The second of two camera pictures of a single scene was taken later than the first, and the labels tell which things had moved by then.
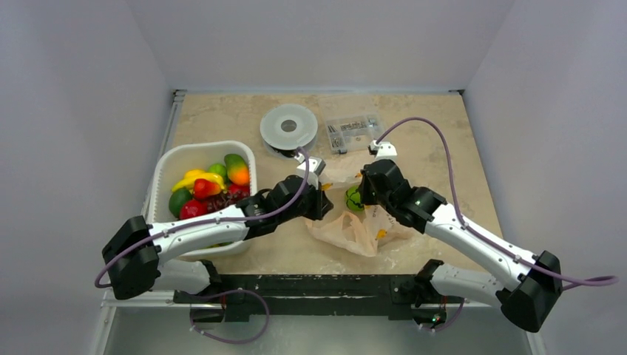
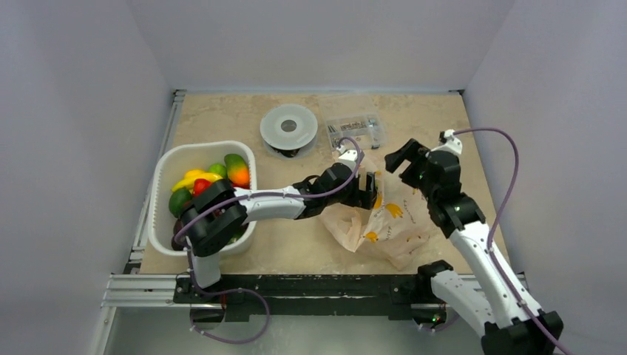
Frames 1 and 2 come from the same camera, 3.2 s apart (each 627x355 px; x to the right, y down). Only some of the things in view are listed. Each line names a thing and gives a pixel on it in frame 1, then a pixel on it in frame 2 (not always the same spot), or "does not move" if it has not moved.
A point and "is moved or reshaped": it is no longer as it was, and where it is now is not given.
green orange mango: (237, 168) does not move
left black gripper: (321, 204) → (365, 200)
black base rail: (344, 296) does not move
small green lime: (219, 168) does not move
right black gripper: (366, 186) → (413, 165)
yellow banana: (191, 176) does not move
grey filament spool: (285, 127) does not move
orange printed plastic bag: (363, 231) is moved or reshaped
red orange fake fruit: (204, 188) does not move
